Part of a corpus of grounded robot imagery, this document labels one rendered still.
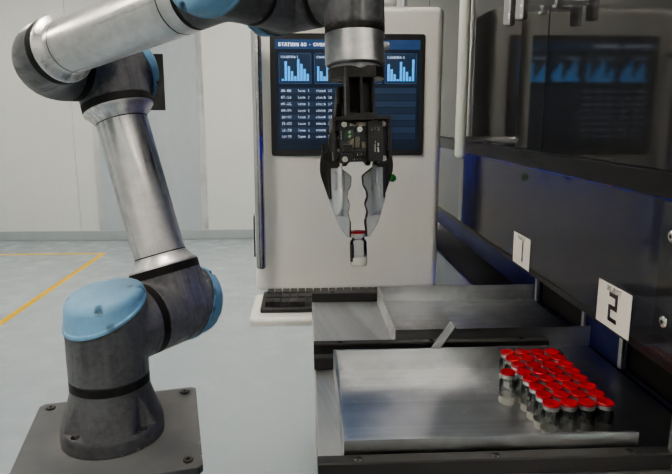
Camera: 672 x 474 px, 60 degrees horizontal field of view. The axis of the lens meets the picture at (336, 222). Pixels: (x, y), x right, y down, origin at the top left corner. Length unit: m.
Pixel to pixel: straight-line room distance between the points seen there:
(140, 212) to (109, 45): 0.29
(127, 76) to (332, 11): 0.42
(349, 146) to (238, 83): 5.46
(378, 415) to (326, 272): 0.84
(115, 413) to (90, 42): 0.52
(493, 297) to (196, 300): 0.65
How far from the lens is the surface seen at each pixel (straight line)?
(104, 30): 0.83
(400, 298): 1.27
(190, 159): 6.22
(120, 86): 1.03
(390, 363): 0.95
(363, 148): 0.72
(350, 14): 0.74
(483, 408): 0.86
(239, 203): 6.21
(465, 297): 1.30
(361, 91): 0.71
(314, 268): 1.60
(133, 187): 1.01
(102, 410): 0.94
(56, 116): 6.59
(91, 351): 0.91
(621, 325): 0.86
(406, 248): 1.62
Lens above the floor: 1.27
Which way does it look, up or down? 10 degrees down
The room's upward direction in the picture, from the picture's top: straight up
